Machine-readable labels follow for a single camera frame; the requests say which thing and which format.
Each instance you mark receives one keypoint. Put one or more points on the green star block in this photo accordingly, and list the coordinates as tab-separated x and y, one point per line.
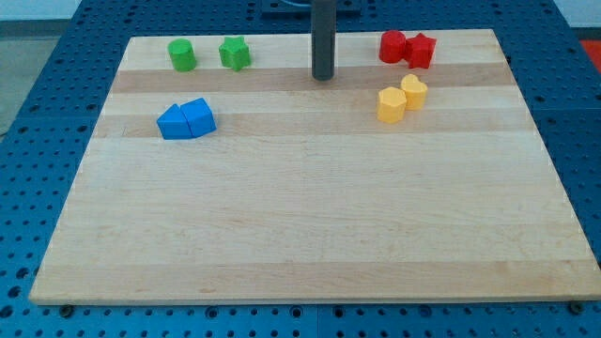
235	53

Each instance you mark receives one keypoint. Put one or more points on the red star block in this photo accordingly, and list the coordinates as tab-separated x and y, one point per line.
419	51

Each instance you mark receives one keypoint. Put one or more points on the light wooden board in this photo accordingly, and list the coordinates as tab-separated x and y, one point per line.
302	195

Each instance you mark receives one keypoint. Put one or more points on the yellow hexagon block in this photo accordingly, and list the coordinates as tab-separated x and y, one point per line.
391	105

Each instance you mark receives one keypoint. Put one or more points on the blue cube block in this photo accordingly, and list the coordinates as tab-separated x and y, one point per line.
199	117

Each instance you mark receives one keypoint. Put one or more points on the blue triangle block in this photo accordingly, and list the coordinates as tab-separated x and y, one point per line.
173	125

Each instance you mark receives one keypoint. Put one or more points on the yellow heart block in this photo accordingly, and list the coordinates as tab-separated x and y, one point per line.
415	92

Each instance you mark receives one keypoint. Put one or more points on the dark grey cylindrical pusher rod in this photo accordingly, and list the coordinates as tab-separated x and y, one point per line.
323	28

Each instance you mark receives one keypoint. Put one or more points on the red cylinder block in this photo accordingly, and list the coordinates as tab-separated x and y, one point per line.
392	46

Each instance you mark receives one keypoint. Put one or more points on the green cylinder block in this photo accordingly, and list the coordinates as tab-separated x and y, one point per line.
181	54

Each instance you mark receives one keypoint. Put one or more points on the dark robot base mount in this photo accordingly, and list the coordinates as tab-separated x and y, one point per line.
302	8

